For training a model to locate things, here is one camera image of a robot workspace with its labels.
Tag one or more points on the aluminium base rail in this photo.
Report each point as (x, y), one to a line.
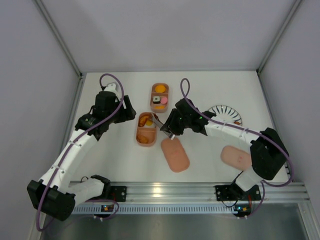
(204, 192)

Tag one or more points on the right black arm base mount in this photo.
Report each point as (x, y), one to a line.
(232, 192)

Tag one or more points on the grey slotted cable duct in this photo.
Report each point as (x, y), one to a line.
(131, 209)

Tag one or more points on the centre pink box lid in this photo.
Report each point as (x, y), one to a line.
(175, 155)

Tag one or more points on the white fried egg toy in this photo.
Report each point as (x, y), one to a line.
(150, 124)

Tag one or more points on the black white sushi roll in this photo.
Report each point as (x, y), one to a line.
(156, 99)

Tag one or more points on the right pink box lid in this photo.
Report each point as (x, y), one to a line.
(236, 158)

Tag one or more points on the near pink lunch box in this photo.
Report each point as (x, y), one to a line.
(146, 131)

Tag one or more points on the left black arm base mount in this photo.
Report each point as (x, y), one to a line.
(116, 193)

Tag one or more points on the pink lunch box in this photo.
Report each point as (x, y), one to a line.
(166, 94)
(146, 131)

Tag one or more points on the far pink lunch box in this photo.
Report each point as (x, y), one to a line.
(166, 94)

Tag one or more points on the metal tongs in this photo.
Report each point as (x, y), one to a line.
(155, 119)

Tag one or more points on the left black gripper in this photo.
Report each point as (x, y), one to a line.
(128, 110)

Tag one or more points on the pink box lid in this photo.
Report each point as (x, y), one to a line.
(236, 158)
(175, 155)

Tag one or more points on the pink toy sweet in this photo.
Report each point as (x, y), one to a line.
(164, 100)

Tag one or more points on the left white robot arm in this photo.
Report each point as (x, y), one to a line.
(52, 193)

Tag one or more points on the orange toy fried shrimp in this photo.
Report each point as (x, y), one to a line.
(142, 139)

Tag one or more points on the orange round toy food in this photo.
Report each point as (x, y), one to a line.
(160, 88)

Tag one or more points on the striped round plate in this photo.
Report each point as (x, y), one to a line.
(226, 114)

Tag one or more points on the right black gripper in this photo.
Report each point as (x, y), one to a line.
(171, 122)

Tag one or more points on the yellow toy chicken drumstick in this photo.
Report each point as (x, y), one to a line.
(160, 107)

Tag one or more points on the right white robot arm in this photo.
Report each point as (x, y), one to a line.
(266, 149)

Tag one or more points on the left aluminium frame post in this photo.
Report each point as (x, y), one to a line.
(42, 9)

